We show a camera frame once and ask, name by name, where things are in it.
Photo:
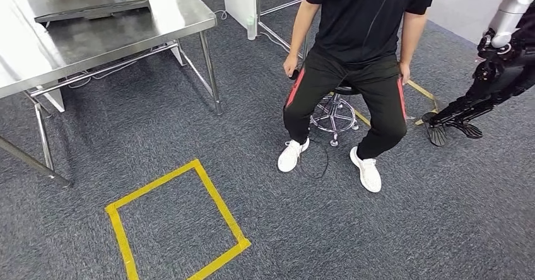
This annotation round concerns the person's forearm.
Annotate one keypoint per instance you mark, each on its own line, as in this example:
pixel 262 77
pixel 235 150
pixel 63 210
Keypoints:
pixel 302 27
pixel 411 36

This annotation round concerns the stainless steel workbench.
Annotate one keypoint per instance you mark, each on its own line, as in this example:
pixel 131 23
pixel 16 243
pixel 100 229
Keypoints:
pixel 125 31

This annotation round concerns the black remote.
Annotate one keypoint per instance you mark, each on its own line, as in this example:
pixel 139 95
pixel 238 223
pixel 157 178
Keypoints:
pixel 294 74

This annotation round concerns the person's right hand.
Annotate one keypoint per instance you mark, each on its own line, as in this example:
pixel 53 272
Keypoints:
pixel 290 65

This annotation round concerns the person's hand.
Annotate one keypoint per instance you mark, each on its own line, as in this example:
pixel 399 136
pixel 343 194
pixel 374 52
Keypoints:
pixel 290 65
pixel 404 73

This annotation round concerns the chrome stool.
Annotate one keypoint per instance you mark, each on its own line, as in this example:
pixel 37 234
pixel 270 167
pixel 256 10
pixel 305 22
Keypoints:
pixel 334 115

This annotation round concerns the yellow floor tape square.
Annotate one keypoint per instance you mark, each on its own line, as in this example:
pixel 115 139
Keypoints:
pixel 221 211

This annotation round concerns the stainless steel table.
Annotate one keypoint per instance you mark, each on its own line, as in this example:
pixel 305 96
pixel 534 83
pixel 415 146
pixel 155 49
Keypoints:
pixel 258 2

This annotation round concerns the person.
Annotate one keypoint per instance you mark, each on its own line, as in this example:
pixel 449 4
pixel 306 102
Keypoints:
pixel 359 27

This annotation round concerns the person's left hand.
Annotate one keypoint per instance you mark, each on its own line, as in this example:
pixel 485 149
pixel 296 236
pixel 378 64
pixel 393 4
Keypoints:
pixel 404 73

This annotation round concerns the yellow floor tape line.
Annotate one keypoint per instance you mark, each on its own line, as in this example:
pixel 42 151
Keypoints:
pixel 420 90

